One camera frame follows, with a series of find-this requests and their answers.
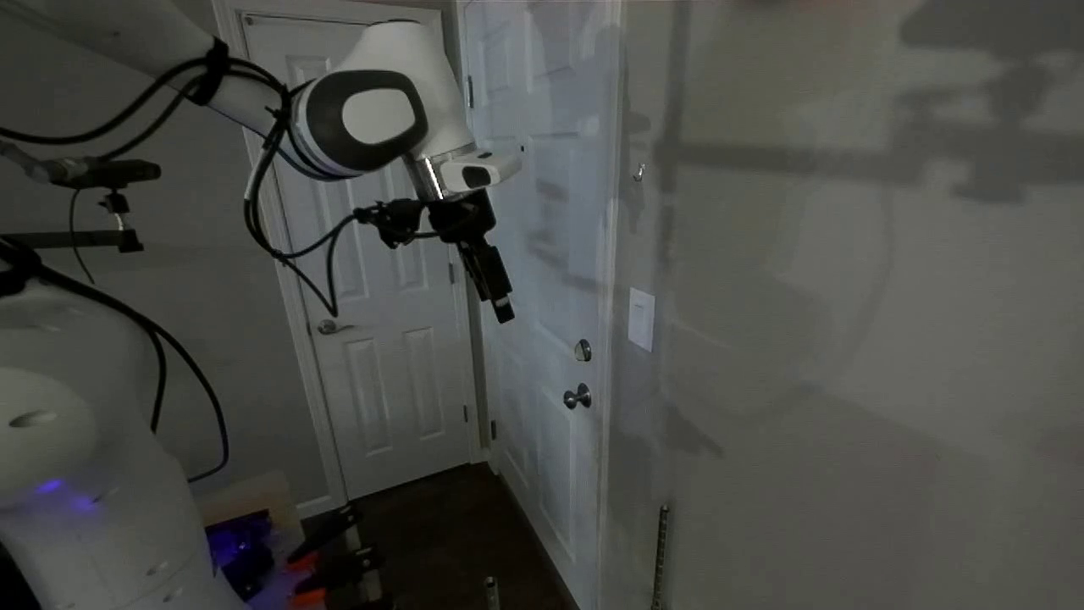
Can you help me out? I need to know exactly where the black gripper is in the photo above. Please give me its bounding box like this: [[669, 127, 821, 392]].
[[432, 185, 520, 325]]

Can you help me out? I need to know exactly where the white open door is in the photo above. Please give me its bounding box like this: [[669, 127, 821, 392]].
[[455, 0, 626, 610]]

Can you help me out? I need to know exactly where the white panelled closed door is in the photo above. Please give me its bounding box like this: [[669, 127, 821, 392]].
[[237, 5, 488, 505]]

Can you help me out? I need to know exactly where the thin tripod pole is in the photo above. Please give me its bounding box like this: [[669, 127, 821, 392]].
[[303, 336, 389, 610]]

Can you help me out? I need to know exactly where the cardboard box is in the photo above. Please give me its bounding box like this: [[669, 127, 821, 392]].
[[194, 467, 313, 552]]

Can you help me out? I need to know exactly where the orange object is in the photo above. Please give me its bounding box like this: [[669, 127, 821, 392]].
[[269, 543, 331, 610]]

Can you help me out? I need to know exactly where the blue lit object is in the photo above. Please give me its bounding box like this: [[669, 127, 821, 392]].
[[205, 510, 283, 604]]

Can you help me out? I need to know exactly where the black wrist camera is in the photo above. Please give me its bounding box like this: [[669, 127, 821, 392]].
[[351, 196, 441, 251]]

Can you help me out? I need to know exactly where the white light switch plate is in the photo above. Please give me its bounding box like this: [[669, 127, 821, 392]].
[[624, 283, 660, 355]]

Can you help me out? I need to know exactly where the black looped wrist cable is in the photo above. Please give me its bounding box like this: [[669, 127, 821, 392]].
[[240, 117, 394, 323]]

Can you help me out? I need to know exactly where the white door frame trim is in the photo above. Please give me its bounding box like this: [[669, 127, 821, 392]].
[[599, 0, 694, 610]]

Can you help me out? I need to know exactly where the black cable over base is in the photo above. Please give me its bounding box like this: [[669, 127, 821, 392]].
[[0, 232, 234, 489]]

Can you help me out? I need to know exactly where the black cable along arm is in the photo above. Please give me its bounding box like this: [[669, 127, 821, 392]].
[[0, 38, 296, 149]]

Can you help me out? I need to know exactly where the black camera on stand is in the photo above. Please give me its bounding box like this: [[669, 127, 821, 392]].
[[0, 139, 167, 258]]

